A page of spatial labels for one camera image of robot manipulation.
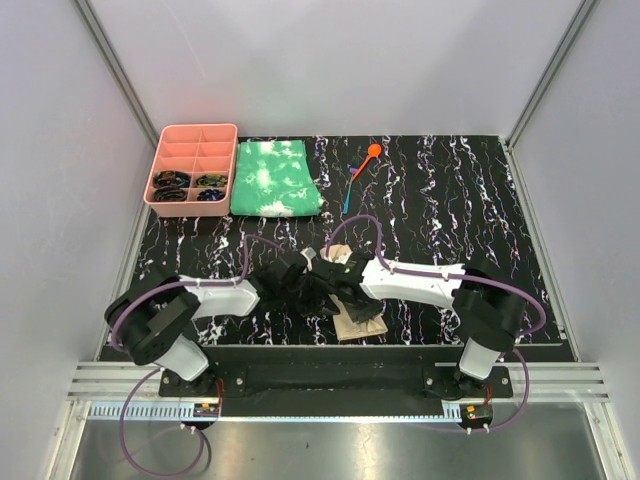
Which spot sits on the orange plastic spoon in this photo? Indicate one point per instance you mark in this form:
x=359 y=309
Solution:
x=373 y=151

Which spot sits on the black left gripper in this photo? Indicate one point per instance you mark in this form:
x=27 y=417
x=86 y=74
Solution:
x=320 y=304

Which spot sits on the dark coiled band bottom-left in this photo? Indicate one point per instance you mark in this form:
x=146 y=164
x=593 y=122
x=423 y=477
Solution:
x=169 y=194

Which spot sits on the dark coiled band top-left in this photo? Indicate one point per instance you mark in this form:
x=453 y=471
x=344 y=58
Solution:
x=171 y=178

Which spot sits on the teal plastic utensil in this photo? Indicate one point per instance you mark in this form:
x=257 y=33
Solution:
x=346 y=203

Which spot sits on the beige cloth napkin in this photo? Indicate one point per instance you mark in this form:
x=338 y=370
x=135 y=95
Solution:
x=345 y=328

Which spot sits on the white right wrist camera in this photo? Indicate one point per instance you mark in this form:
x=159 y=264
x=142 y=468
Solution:
x=344 y=258

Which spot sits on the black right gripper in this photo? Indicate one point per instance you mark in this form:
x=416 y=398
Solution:
x=370 y=311

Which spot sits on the black marble pattern mat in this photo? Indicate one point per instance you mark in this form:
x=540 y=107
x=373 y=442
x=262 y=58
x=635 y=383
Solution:
x=432 y=199

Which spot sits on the green white tie-dye cloth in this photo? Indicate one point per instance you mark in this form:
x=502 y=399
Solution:
x=273 y=180

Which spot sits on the pink compartment tray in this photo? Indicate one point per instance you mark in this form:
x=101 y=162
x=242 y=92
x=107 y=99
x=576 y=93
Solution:
x=195 y=149

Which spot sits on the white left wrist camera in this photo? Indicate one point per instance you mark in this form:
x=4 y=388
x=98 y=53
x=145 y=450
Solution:
x=310 y=255

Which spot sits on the yellow green coiled band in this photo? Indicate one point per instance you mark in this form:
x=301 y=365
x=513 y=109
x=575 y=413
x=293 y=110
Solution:
x=211 y=180

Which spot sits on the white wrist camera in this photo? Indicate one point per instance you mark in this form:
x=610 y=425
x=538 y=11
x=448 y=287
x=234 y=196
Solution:
x=310 y=255
x=344 y=258

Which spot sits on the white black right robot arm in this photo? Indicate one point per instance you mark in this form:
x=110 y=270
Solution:
x=490 y=312

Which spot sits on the aluminium front frame rail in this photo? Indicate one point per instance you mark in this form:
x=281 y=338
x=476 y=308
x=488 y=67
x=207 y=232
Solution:
x=116 y=389

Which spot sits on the blue coiled band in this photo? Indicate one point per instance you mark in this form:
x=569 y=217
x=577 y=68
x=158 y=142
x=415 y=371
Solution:
x=210 y=195

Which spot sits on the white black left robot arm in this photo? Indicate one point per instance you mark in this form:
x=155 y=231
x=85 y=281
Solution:
x=148 y=323

